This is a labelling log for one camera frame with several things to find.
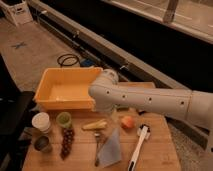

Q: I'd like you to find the silver metal fork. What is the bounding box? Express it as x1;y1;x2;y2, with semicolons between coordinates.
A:
94;132;101;167

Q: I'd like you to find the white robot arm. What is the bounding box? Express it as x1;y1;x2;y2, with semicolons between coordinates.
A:
88;69;213;154

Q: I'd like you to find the green plastic cup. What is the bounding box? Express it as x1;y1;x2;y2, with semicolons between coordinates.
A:
56;112;72;128

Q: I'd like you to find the white paper cup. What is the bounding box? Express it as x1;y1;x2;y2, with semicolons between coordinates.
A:
31;112;51;133

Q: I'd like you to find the small metal cup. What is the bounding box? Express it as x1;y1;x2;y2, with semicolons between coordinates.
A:
34;136;52;153

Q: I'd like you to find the green toy pepper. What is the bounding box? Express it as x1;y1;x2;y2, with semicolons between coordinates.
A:
117;107;129;111

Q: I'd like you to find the blue object on floor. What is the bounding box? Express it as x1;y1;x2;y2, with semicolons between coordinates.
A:
80;59;95;67

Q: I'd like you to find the yellow plastic tub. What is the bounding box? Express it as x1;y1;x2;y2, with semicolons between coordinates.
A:
34;67;102;110

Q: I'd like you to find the orange toy peach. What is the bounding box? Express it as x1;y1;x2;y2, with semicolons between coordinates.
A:
121;116;134;129

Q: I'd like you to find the brown black whiteboard eraser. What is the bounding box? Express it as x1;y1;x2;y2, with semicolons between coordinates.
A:
137;111;147;116

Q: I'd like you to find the bunch of dark grapes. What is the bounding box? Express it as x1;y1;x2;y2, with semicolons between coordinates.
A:
60;128;74;159

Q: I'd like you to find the blue folded cloth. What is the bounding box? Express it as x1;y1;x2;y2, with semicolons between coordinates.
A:
98;129;121;168

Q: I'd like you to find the black chair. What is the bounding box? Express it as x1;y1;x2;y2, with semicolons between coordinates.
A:
0;54;35;168

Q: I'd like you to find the white storage crate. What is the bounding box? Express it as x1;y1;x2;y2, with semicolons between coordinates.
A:
0;0;33;26

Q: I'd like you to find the black coiled cable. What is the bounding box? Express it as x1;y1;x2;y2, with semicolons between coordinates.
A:
56;53;81;68

